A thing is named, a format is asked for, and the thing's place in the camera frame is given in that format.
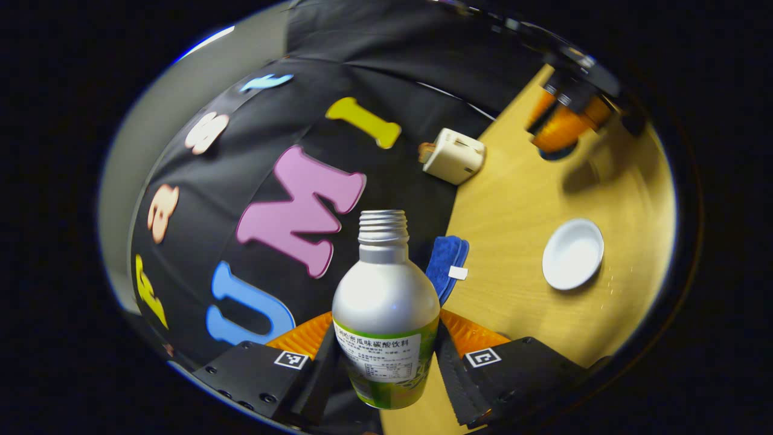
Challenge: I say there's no black backdrop cloth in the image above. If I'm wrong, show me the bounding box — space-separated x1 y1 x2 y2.
129 0 547 370

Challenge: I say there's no cream white toaster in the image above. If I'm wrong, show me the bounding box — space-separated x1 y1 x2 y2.
422 127 487 185

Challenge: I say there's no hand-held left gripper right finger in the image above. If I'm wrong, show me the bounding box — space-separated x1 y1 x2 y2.
435 308 595 431

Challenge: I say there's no silver and green water bottle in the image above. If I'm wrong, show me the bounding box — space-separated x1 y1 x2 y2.
332 210 441 410

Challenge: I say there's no blue folded towel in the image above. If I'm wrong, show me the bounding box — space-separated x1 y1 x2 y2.
425 236 470 308

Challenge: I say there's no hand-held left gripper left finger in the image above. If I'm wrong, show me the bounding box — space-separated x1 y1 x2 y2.
193 311 339 427

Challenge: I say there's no teal and white teacup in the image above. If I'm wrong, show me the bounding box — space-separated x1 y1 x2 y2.
542 218 605 291

